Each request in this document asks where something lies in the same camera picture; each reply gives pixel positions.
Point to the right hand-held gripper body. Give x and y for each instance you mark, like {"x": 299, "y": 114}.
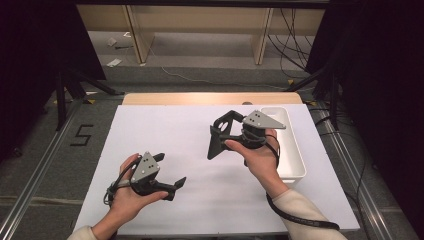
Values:
{"x": 258, "y": 121}

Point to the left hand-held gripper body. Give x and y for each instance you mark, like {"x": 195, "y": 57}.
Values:
{"x": 145, "y": 168}

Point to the white plastic bin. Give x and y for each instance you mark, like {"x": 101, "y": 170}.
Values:
{"x": 290, "y": 150}

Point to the person's right hand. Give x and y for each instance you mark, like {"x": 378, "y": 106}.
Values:
{"x": 261, "y": 161}

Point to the person's left hand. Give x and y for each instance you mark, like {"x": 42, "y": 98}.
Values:
{"x": 125, "y": 201}

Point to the dark round table grommet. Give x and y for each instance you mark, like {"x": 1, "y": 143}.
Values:
{"x": 247, "y": 103}

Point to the white table board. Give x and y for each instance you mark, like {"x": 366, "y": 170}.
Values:
{"x": 186, "y": 133}

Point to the yellow tape piece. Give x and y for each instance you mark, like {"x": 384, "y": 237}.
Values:
{"x": 291, "y": 82}
{"x": 89, "y": 101}

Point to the black metal stand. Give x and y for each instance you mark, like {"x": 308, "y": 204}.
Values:
{"x": 333, "y": 100}
{"x": 61, "y": 100}

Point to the white paper scrap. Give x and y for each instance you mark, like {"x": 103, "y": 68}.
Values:
{"x": 111, "y": 41}
{"x": 114, "y": 62}

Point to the light wooden shelf unit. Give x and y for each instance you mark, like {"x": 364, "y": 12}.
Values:
{"x": 200, "y": 20}

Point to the black curtain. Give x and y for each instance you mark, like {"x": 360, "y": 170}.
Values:
{"x": 383, "y": 83}
{"x": 30, "y": 60}

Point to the aluminium floor rail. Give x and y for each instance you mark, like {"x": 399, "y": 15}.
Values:
{"x": 36, "y": 170}
{"x": 353, "y": 166}

